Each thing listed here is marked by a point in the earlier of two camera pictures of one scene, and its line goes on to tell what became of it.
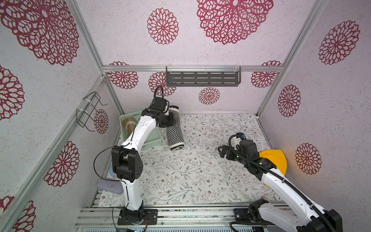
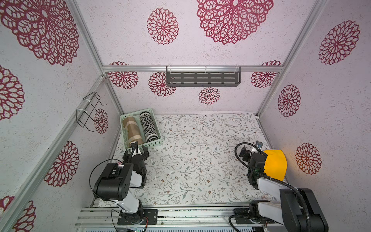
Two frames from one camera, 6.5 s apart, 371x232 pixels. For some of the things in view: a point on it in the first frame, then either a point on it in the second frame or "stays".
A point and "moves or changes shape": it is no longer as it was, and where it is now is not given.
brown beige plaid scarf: x=129 y=123 stays
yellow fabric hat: x=278 y=157 stays
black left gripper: x=172 y=122 to x=127 y=158
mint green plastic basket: x=153 y=139 stays
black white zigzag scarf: x=174 y=132 moves or changes shape
